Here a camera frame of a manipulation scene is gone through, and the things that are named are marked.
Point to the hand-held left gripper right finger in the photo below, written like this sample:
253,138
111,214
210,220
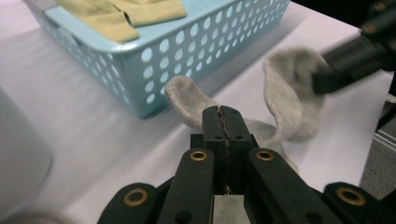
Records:
239,133

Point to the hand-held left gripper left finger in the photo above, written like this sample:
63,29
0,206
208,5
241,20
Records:
211,124

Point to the grey sock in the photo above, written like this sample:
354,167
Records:
289,93
186,96

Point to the blue perforated plastic basket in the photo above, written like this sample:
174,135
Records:
140,71

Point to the white divided storage box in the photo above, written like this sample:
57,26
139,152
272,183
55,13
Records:
21,149

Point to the aluminium floor rail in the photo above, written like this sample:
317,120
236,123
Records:
386,140

